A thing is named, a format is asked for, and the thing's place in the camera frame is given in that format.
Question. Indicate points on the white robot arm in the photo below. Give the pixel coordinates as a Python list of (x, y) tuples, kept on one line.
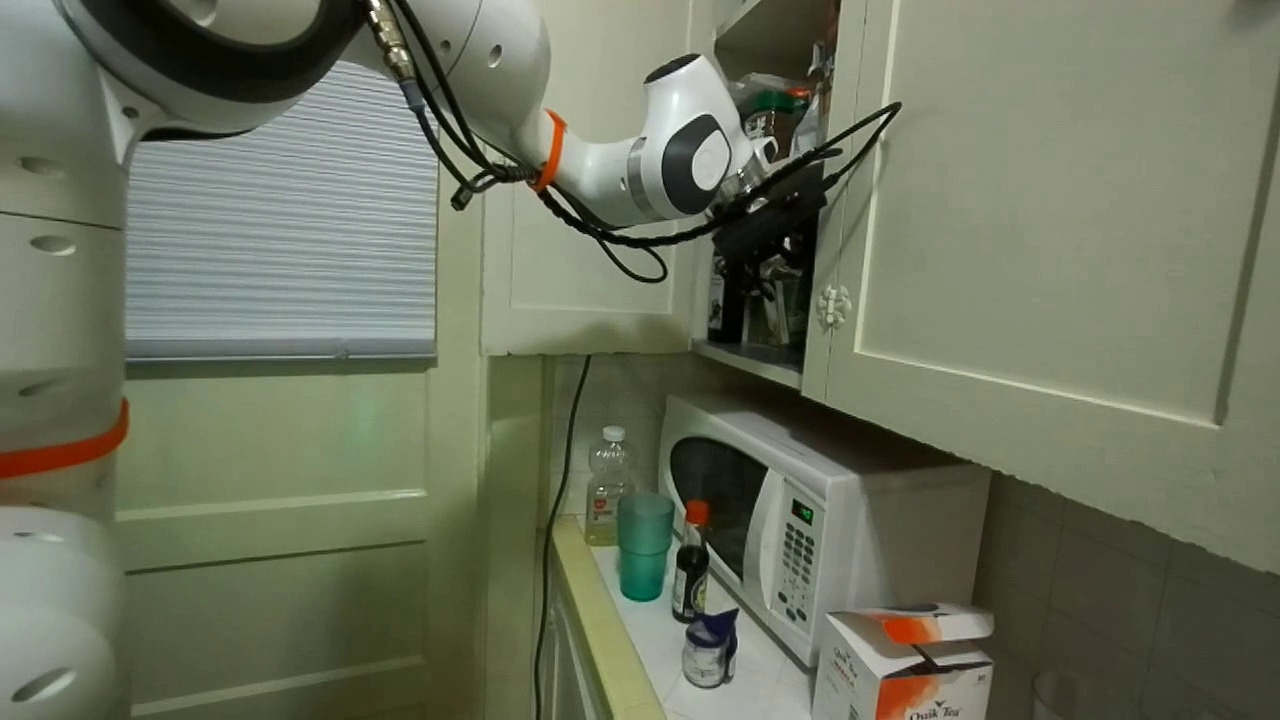
[(90, 83)]

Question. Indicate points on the white cardboard box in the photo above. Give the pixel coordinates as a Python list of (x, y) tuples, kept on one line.
[(907, 665)]

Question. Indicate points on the dark sauce bottle red cap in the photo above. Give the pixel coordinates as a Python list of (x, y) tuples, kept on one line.
[(690, 566)]

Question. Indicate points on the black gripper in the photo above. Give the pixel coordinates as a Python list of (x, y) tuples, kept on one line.
[(781, 226)]

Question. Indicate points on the white window blind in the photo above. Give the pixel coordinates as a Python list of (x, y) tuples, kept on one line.
[(305, 240)]

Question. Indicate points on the white cabinet door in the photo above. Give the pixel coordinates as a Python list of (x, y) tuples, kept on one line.
[(1063, 261)]

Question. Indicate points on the open wall cabinet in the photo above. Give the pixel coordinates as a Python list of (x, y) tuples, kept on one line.
[(778, 58)]

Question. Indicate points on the teal plastic cup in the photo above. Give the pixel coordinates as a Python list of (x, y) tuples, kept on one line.
[(643, 537)]

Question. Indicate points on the white microwave oven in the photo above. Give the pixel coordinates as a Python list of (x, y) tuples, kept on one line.
[(810, 516)]

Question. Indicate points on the clear plastic bottle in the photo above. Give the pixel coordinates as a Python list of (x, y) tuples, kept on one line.
[(609, 478)]

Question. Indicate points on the small blue white jug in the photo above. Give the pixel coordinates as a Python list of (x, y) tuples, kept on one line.
[(711, 649)]

